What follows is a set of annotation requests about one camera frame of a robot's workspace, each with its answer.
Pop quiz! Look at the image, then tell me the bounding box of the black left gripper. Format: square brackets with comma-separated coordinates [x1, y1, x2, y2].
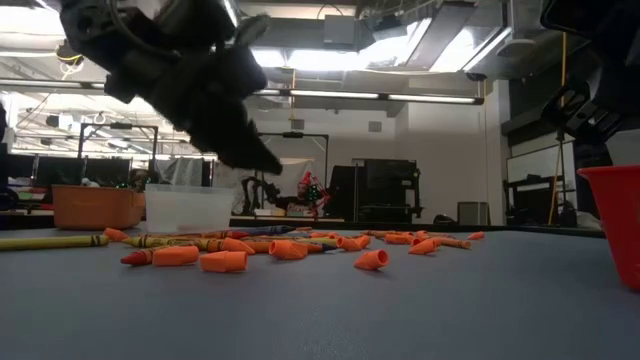
[103, 43, 285, 176]

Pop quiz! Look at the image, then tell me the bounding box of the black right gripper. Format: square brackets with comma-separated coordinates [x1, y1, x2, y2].
[541, 64, 640, 147]

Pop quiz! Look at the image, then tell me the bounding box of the clear plastic bin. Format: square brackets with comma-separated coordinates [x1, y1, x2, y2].
[144, 183, 235, 233]

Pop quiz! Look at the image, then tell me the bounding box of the red crayon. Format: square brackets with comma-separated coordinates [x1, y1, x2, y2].
[119, 248, 157, 267]

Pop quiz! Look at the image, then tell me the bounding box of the whiteboard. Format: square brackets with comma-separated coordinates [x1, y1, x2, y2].
[505, 141, 577, 184]

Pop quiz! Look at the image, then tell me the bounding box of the seated person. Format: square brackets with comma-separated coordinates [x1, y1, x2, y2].
[284, 172, 332, 219]

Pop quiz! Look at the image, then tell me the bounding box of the yellow pole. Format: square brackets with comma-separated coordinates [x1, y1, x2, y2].
[546, 32, 570, 226]

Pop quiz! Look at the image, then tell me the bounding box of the person behind monitors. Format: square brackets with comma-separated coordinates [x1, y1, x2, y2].
[128, 168, 152, 193]

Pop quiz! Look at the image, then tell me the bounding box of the black shelf cart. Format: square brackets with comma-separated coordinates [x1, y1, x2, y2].
[503, 174, 577, 227]

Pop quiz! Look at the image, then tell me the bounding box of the red plastic basket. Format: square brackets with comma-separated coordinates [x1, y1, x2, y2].
[576, 166, 640, 293]

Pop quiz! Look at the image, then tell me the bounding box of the long ceiling light bar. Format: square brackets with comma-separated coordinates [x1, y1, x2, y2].
[0, 78, 485, 106]

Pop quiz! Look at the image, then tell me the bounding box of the black computer monitor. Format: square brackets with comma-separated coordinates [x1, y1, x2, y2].
[36, 156, 85, 188]
[83, 157, 133, 188]
[5, 152, 37, 187]

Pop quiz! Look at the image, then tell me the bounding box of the black equipment cabinet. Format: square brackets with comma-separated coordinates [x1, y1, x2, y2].
[327, 158, 424, 224]

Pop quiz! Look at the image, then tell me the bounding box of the orange plastic bin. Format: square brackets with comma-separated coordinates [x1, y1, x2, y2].
[51, 185, 147, 231]

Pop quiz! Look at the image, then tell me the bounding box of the grey ceiling unit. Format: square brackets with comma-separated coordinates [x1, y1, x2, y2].
[323, 13, 357, 47]

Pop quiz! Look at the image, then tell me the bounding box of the grey box bin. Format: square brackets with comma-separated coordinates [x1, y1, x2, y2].
[456, 201, 492, 227]

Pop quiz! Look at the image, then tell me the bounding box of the black metal frame rig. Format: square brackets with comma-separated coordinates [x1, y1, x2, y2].
[254, 131, 331, 211]
[77, 121, 160, 174]

